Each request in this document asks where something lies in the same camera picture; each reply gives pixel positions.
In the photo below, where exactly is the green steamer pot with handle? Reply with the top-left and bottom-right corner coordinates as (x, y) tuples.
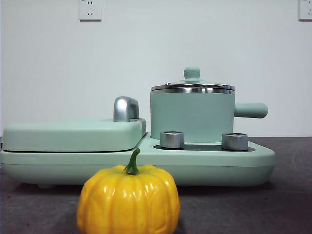
(149, 87), (269, 144)

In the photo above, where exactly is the yellow toy pumpkin green stem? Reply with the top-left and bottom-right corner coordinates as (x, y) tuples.
(77, 148), (181, 234)

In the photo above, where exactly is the glass pot lid green knob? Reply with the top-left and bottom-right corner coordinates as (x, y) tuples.
(150, 67), (236, 91)

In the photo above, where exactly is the silver control knob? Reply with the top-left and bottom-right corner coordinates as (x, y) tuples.
(221, 133), (249, 151)
(159, 131), (185, 149)

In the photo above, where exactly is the silver grill cover handle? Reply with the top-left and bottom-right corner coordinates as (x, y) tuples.
(113, 97), (140, 122)

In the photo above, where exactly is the white wall socket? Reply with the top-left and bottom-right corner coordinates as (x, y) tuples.
(298, 0), (312, 21)
(78, 0), (102, 22)

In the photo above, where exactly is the green breakfast machine base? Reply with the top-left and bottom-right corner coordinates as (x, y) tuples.
(0, 131), (276, 190)

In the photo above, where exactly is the black control panel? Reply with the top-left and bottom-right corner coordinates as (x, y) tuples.
(153, 143), (255, 151)

